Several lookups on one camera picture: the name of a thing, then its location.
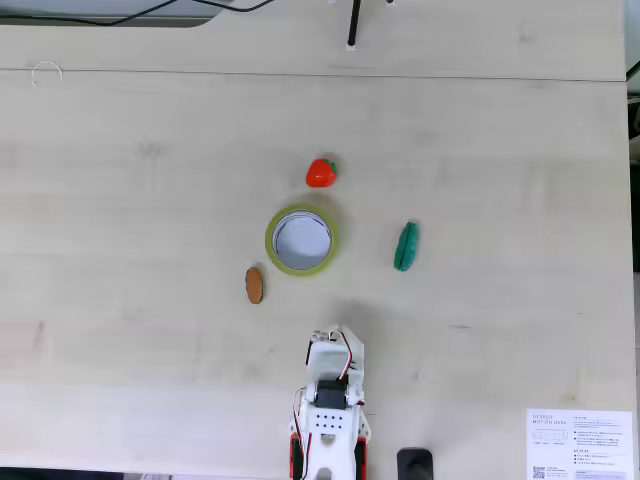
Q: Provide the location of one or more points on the red table clamp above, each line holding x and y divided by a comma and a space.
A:
361, 457
299, 457

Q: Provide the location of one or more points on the green toy cucumber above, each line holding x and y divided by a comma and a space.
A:
406, 247

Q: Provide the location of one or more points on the red toy strawberry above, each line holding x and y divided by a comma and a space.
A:
321, 173

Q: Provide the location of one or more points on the black clamp pole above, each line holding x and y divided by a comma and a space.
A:
414, 465

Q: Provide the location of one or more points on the brown toy bread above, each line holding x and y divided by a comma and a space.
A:
255, 285

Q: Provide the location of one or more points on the grey board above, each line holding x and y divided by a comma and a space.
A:
75, 7

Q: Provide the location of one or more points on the thin black camera stand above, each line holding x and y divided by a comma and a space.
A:
354, 25

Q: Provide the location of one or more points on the white printed paper sheet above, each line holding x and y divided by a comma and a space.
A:
580, 445

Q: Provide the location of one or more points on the clear packing tape roll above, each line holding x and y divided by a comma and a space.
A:
272, 250

